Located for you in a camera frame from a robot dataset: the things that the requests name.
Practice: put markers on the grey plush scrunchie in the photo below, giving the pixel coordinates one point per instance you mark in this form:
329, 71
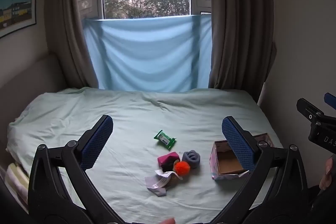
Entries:
190, 158

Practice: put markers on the framed wall poster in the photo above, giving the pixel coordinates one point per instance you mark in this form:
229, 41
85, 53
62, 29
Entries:
17, 7

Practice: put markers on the light blue hanging cloth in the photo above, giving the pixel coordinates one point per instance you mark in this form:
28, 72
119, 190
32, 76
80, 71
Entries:
147, 53

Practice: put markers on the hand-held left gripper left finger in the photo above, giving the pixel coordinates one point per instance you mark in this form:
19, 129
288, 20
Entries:
95, 142

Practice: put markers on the black cloth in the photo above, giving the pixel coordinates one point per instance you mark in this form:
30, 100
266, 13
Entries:
168, 167

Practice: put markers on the green wipes packet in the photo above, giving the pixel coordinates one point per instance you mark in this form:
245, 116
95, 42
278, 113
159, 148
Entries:
164, 138

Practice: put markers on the beige upholstered headboard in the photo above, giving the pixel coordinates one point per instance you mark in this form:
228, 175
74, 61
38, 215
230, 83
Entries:
26, 82

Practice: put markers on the brown curtain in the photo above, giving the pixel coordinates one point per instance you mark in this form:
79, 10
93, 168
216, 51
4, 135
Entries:
68, 29
236, 29

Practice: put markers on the stack of folded bedding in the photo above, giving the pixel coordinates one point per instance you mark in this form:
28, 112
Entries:
16, 178

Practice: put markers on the person's right hand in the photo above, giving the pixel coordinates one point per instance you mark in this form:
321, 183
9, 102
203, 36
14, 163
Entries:
328, 174

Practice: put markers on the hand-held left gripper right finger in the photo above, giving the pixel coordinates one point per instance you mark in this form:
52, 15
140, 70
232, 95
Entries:
239, 144

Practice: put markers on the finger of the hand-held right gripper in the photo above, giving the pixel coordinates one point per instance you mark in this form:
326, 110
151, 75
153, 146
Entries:
309, 111
331, 101

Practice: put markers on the pink pouch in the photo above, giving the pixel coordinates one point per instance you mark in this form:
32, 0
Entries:
166, 158

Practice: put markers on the orange pompom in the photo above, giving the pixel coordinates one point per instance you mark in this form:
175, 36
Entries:
182, 168

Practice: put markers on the brown fuzzy sock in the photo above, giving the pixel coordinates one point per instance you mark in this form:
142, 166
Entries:
174, 181

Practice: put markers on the cardboard box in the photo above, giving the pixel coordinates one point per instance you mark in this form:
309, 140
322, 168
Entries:
228, 162

